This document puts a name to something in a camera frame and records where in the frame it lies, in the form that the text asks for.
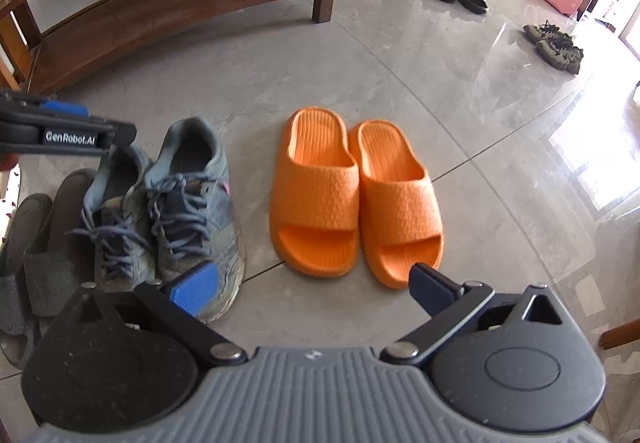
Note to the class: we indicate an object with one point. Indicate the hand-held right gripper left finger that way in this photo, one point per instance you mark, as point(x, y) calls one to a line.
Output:
point(195, 290)

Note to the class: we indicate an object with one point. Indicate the wooden shoe rack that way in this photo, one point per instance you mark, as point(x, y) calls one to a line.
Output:
point(150, 8)

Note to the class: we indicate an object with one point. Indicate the grey laced sneaker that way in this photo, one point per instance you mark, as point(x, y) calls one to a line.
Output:
point(200, 213)
point(117, 223)

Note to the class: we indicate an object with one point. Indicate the orange slide sandal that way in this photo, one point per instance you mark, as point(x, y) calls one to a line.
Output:
point(395, 208)
point(315, 193)

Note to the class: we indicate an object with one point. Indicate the dark grey slide sandal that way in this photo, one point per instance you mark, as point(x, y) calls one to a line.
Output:
point(20, 233)
point(55, 268)

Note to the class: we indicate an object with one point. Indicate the olive laced sneaker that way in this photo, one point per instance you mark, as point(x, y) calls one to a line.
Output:
point(547, 34)
point(560, 57)

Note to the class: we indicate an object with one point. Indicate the brown wooden furniture piece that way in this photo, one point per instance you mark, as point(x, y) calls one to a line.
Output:
point(622, 335)

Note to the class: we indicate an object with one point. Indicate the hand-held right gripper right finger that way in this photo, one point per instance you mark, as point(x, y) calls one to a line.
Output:
point(430, 290)

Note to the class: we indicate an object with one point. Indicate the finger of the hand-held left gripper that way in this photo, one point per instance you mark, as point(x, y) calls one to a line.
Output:
point(65, 108)

